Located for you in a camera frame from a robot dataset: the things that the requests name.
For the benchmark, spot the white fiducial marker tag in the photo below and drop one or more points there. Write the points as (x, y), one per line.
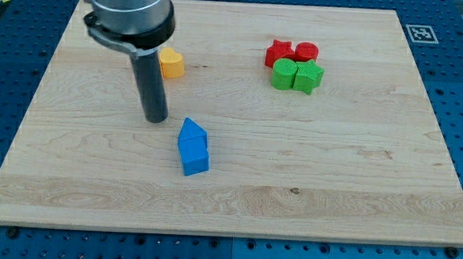
(421, 34)

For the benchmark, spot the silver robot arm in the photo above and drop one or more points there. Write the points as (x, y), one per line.
(134, 27)

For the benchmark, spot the blue cube block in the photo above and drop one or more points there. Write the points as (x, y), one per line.
(194, 155)

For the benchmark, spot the green star block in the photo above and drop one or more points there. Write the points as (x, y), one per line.
(308, 76)

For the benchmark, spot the blue triangle block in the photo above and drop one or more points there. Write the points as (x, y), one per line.
(191, 129)

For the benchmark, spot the green cylinder block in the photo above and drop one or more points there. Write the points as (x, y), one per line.
(284, 73)

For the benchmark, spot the wooden board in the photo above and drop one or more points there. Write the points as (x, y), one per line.
(360, 160)

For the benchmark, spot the red cylinder block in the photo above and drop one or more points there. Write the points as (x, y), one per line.
(306, 51)

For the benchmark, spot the yellow heart block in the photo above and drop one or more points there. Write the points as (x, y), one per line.
(172, 63)

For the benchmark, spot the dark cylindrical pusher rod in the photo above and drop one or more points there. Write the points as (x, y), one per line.
(149, 79)

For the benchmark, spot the red star block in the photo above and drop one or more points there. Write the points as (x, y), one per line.
(279, 50)

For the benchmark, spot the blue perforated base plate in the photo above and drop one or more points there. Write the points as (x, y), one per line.
(29, 33)

